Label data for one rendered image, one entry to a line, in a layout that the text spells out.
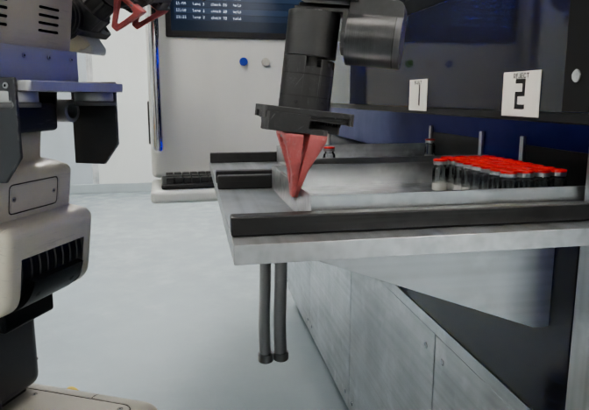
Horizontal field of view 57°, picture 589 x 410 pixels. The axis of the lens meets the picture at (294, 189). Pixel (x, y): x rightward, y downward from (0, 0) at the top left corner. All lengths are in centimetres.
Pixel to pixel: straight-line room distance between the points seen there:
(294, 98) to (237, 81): 92
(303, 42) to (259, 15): 93
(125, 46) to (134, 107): 63
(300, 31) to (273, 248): 23
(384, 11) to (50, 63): 67
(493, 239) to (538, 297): 18
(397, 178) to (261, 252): 40
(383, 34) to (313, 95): 9
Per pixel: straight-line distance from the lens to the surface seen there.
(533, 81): 77
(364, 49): 58
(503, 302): 73
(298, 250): 52
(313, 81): 58
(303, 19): 59
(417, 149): 124
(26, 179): 106
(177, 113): 148
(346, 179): 84
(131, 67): 608
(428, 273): 67
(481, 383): 95
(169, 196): 127
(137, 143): 609
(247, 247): 51
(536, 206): 65
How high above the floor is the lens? 102
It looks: 10 degrees down
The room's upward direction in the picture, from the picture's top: straight up
